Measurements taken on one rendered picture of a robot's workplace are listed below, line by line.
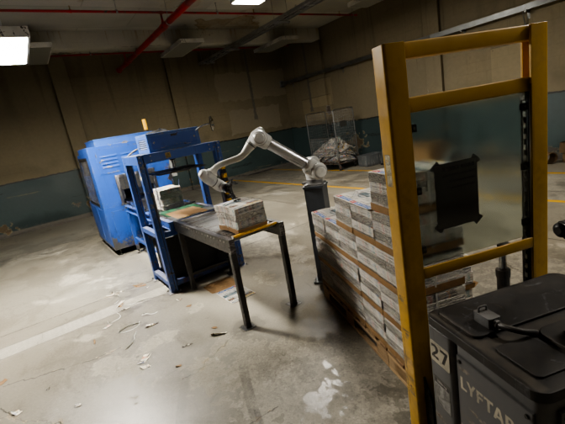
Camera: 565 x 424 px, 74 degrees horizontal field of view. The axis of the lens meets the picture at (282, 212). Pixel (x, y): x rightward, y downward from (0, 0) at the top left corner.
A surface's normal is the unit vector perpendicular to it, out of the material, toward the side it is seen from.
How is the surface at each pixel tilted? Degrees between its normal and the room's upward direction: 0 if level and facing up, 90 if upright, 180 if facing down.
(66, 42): 90
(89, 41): 90
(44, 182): 90
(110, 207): 90
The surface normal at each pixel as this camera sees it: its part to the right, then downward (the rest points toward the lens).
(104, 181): 0.57, 0.10
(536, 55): 0.26, 0.19
